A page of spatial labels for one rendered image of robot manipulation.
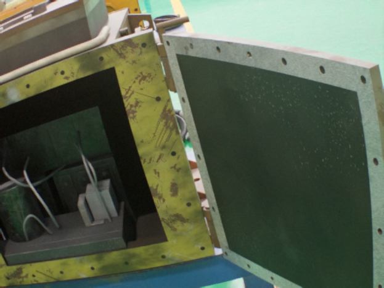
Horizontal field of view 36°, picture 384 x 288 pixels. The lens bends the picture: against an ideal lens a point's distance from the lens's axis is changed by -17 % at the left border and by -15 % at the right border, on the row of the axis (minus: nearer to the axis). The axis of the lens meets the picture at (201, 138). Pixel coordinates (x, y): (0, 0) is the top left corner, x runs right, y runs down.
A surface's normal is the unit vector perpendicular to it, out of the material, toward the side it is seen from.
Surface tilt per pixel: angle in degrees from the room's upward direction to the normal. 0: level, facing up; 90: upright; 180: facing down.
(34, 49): 90
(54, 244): 0
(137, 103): 90
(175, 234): 90
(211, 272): 90
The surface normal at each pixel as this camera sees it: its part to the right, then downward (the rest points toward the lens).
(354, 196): -0.83, 0.38
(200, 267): 0.07, 0.33
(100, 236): -0.25, -0.91
